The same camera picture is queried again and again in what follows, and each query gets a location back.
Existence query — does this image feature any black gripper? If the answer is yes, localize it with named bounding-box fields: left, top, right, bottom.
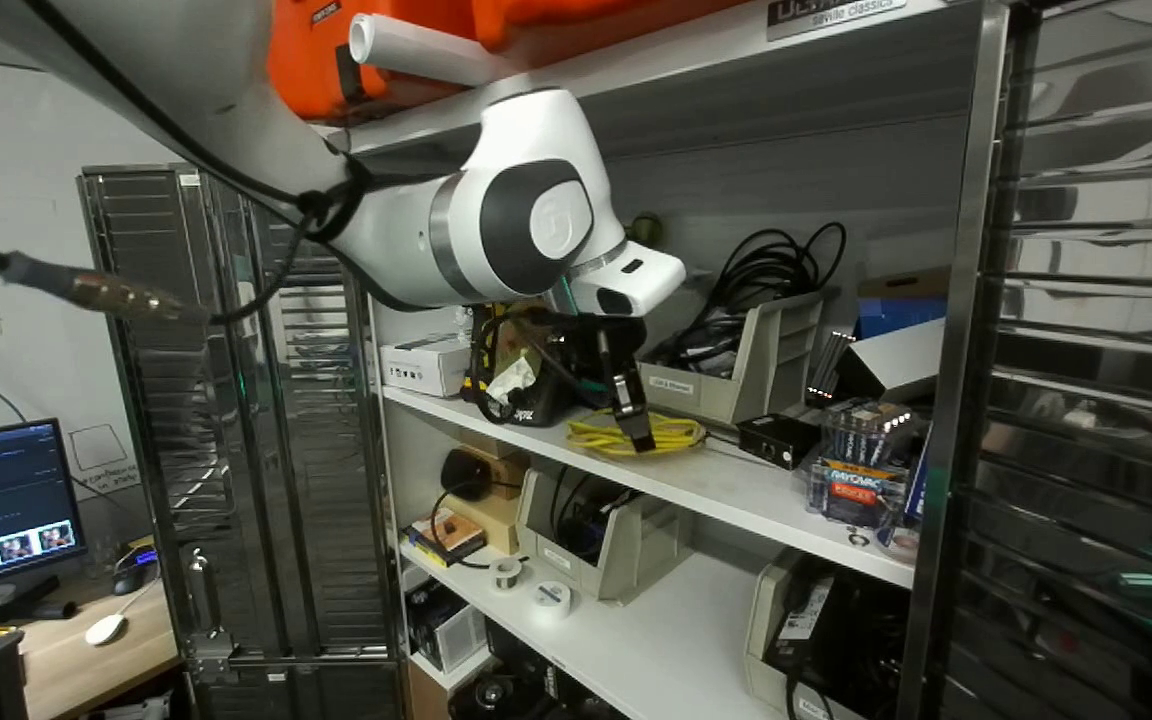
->
left=556, top=314, right=658, bottom=452

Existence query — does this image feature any yellow cable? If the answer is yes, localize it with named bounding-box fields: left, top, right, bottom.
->
left=562, top=408, right=714, bottom=464

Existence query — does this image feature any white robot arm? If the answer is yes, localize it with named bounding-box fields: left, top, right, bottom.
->
left=0, top=0, right=684, bottom=323

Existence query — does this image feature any beige lower storage bin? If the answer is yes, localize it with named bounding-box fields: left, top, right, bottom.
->
left=521, top=469, right=692, bottom=604

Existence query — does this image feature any small black box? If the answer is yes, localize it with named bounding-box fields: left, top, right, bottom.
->
left=738, top=415, right=821, bottom=469

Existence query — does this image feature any white power adapter box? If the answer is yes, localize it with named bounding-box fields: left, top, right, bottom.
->
left=379, top=335, right=467, bottom=394

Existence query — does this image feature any clear plastic battery box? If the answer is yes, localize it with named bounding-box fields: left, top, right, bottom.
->
left=810, top=401, right=930, bottom=540

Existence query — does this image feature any white metal shelving unit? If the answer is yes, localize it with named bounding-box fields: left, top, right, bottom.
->
left=376, top=0, right=981, bottom=720

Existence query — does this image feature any orange bag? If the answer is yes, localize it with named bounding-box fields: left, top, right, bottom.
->
left=265, top=0, right=738, bottom=125

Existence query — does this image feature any white computer mouse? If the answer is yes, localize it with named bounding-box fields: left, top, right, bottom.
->
left=85, top=612, right=128, bottom=646

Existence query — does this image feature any wooden desk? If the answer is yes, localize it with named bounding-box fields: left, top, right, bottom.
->
left=0, top=580, right=179, bottom=720

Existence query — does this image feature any computer monitor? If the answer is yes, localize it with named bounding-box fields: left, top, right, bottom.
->
left=0, top=420, right=85, bottom=580

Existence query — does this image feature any black coiled cable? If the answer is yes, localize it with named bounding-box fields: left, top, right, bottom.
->
left=667, top=219, right=854, bottom=366

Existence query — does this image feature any wire mesh rack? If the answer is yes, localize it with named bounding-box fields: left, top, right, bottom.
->
left=81, top=165, right=405, bottom=720

